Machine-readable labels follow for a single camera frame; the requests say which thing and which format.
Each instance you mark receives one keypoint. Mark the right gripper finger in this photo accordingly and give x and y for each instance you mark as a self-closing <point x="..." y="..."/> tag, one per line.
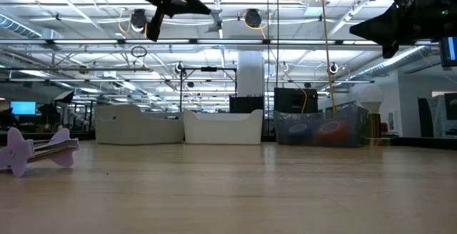
<point x="383" y="37"/>
<point x="382" y="23"/>

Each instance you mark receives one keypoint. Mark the red tape roll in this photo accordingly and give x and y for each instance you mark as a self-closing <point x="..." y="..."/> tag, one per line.
<point x="335" y="137"/>

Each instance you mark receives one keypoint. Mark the dark blue tape roll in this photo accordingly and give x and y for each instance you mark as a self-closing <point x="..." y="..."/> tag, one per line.
<point x="298" y="137"/>

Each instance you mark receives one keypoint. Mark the lilac staple remover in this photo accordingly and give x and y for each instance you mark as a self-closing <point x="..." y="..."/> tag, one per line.
<point x="16" y="152"/>

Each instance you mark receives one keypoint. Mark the black computer monitor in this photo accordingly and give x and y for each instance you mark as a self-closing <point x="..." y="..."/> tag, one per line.
<point x="450" y="50"/>

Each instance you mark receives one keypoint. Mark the white bulb brass lamp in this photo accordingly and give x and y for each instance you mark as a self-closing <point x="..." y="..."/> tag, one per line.
<point x="371" y="96"/>

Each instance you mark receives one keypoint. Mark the long ceiling light strip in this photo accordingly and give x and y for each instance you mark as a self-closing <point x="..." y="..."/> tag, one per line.
<point x="89" y="41"/>

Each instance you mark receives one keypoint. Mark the black standing panel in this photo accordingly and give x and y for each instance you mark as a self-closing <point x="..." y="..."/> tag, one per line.
<point x="425" y="118"/>

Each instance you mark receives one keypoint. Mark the brown translucent plastic bin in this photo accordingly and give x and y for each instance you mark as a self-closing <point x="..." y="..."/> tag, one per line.
<point x="357" y="130"/>

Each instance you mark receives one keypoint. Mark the long black perforated box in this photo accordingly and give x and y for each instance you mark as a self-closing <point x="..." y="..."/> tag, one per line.
<point x="246" y="103"/>

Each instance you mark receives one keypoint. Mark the white plastic bin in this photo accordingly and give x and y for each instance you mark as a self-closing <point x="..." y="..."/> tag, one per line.
<point x="223" y="130"/>

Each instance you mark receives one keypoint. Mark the grey plastic bin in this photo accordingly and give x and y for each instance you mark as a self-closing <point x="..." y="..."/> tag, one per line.
<point x="135" y="130"/>

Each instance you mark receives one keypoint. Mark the black studio softbox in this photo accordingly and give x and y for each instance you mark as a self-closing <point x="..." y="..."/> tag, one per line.
<point x="65" y="97"/>

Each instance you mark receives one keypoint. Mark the distant blue lit monitor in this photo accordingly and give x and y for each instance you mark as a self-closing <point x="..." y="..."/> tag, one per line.
<point x="22" y="107"/>

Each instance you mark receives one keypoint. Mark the black metal stand frame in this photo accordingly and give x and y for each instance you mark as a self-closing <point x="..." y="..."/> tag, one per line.
<point x="181" y="91"/>

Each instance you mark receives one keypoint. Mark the black aluminium table frame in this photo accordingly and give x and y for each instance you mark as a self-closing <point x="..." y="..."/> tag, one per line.
<point x="421" y="142"/>

